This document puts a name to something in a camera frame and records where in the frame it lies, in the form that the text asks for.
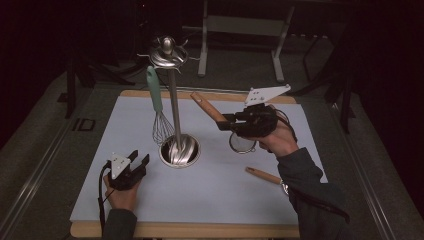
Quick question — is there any metal floor rail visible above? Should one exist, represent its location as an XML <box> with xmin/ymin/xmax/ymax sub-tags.
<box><xmin>0</xmin><ymin>109</ymin><xmax>88</xmax><ymax>240</ymax></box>
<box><xmin>328</xmin><ymin>102</ymin><xmax>398</xmax><ymax>240</ymax></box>

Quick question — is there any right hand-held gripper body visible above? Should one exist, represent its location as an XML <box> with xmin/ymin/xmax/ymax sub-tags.
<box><xmin>233</xmin><ymin>84</ymin><xmax>292</xmax><ymax>139</ymax></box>

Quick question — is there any person's right hand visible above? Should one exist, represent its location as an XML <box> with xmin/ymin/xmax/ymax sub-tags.
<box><xmin>257</xmin><ymin>105</ymin><xmax>300</xmax><ymax>158</ymax></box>

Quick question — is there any steel utensil rack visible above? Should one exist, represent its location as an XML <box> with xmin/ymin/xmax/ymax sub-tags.
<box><xmin>136</xmin><ymin>35</ymin><xmax>202</xmax><ymax>169</ymax></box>

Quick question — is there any wooden-handled mesh strainer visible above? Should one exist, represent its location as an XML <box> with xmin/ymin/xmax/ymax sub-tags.
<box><xmin>190</xmin><ymin>91</ymin><xmax>258</xmax><ymax>155</ymax></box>

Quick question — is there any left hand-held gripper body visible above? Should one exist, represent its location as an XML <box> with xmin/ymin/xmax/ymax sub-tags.
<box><xmin>107</xmin><ymin>153</ymin><xmax>148</xmax><ymax>192</ymax></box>

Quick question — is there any grey metal frame stand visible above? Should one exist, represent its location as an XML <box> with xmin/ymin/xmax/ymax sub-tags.
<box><xmin>182</xmin><ymin>0</ymin><xmax>296</xmax><ymax>83</ymax></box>

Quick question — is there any white table mat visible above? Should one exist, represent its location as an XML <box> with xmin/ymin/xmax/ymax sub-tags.
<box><xmin>69</xmin><ymin>95</ymin><xmax>330</xmax><ymax>226</ymax></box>

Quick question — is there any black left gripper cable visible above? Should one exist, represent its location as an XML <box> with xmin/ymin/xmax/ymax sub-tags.
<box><xmin>97</xmin><ymin>161</ymin><xmax>114</xmax><ymax>235</ymax></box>

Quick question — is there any wooden-handled steel egg separator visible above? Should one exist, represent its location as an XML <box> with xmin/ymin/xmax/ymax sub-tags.
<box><xmin>245</xmin><ymin>166</ymin><xmax>291</xmax><ymax>196</ymax></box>

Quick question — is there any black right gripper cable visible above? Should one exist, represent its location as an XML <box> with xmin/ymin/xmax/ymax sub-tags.
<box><xmin>272</xmin><ymin>107</ymin><xmax>351</xmax><ymax>225</ymax></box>

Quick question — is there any black floor bracket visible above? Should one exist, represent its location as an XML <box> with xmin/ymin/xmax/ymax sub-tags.
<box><xmin>72</xmin><ymin>117</ymin><xmax>97</xmax><ymax>132</ymax></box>

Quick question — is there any black tripod stand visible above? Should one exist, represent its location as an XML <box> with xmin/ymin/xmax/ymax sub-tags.
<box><xmin>289</xmin><ymin>19</ymin><xmax>358</xmax><ymax>135</ymax></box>
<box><xmin>56</xmin><ymin>53</ymin><xmax>136</xmax><ymax>120</ymax></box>

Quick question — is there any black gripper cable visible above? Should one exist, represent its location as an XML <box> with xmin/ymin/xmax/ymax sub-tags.
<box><xmin>272</xmin><ymin>107</ymin><xmax>351</xmax><ymax>225</ymax></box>
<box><xmin>97</xmin><ymin>161</ymin><xmax>114</xmax><ymax>235</ymax></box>

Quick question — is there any whisk with green handle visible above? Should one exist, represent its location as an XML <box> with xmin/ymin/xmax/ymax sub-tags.
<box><xmin>145</xmin><ymin>65</ymin><xmax>176</xmax><ymax>146</ymax></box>

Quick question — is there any person's left hand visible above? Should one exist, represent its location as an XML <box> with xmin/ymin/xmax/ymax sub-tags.
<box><xmin>103</xmin><ymin>174</ymin><xmax>143</xmax><ymax>213</ymax></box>

